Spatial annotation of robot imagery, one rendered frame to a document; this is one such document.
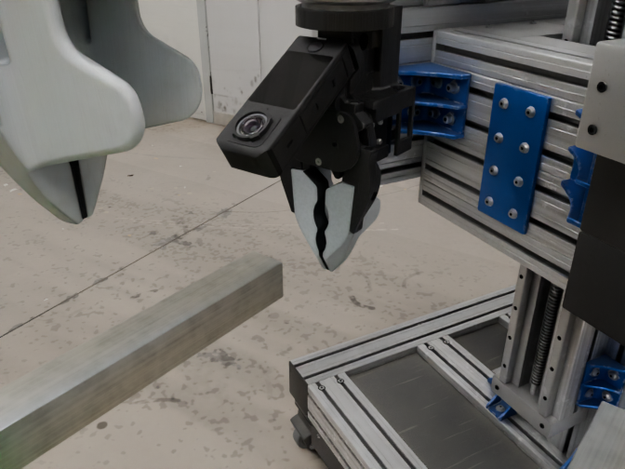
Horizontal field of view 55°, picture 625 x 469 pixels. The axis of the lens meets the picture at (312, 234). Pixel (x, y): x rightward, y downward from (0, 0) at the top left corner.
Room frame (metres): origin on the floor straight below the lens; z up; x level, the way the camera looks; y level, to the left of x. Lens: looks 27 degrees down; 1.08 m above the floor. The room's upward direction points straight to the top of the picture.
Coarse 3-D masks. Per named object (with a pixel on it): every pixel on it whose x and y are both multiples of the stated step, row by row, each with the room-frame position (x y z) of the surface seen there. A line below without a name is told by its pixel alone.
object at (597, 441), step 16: (608, 416) 0.23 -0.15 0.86; (624, 416) 0.23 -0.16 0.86; (592, 432) 0.22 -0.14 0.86; (608, 432) 0.22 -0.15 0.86; (624, 432) 0.22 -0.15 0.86; (592, 448) 0.21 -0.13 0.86; (608, 448) 0.21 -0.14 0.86; (624, 448) 0.21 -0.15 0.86; (576, 464) 0.20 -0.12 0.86; (592, 464) 0.20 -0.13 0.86; (608, 464) 0.20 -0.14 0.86; (624, 464) 0.20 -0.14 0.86
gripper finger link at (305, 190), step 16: (304, 176) 0.44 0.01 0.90; (320, 176) 0.45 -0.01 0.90; (304, 192) 0.44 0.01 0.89; (320, 192) 0.44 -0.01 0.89; (304, 208) 0.44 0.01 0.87; (320, 208) 0.44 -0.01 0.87; (304, 224) 0.44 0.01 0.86; (320, 224) 0.44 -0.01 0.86; (320, 240) 0.44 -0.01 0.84; (320, 256) 0.43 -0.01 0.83
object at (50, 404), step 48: (192, 288) 0.34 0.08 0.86; (240, 288) 0.34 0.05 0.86; (96, 336) 0.28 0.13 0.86; (144, 336) 0.28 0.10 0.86; (192, 336) 0.30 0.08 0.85; (48, 384) 0.24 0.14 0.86; (96, 384) 0.25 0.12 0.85; (144, 384) 0.27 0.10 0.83; (0, 432) 0.21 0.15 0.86; (48, 432) 0.23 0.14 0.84
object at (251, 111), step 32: (288, 64) 0.42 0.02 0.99; (320, 64) 0.41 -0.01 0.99; (352, 64) 0.43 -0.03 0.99; (256, 96) 0.40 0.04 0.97; (288, 96) 0.39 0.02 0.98; (320, 96) 0.40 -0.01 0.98; (224, 128) 0.38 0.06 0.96; (256, 128) 0.37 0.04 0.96; (288, 128) 0.37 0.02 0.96; (256, 160) 0.35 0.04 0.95; (288, 160) 0.37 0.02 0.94
